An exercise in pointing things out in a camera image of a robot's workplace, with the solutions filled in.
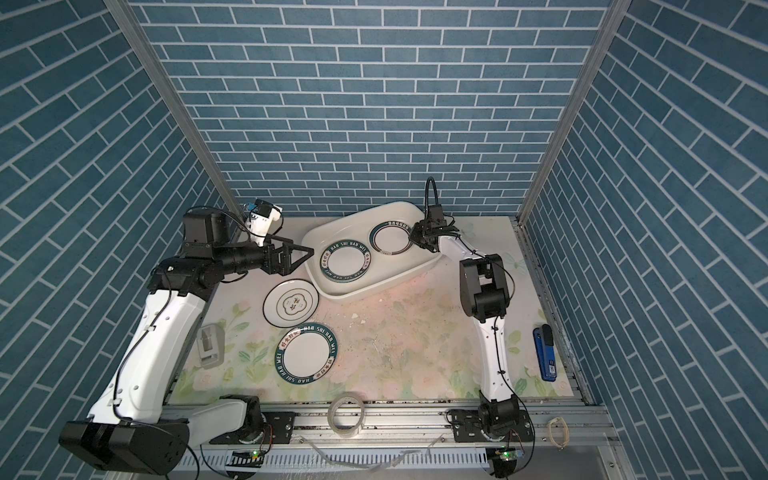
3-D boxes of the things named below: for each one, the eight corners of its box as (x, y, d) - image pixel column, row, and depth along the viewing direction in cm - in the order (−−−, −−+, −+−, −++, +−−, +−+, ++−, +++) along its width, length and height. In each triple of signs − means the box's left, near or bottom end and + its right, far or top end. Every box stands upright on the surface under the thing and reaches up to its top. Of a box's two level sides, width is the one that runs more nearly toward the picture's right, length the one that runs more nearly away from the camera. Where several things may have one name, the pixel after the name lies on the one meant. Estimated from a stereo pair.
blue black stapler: (539, 380, 84) (546, 374, 80) (533, 330, 94) (539, 323, 89) (551, 382, 84) (560, 376, 79) (544, 332, 93) (551, 325, 89)
